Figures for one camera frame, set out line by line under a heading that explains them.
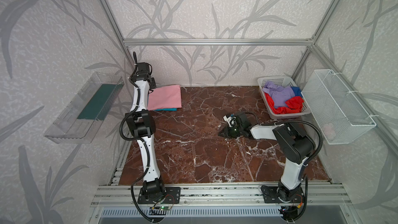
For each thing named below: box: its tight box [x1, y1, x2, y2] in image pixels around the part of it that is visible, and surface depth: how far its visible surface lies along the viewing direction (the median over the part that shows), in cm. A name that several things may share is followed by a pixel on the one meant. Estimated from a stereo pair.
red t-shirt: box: [264, 92, 305, 115], surface depth 99 cm
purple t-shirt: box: [262, 80, 296, 109], surface depth 110 cm
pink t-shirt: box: [147, 84, 182, 111], surface depth 110 cm
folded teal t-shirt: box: [153, 107, 178, 112], surface depth 108 cm
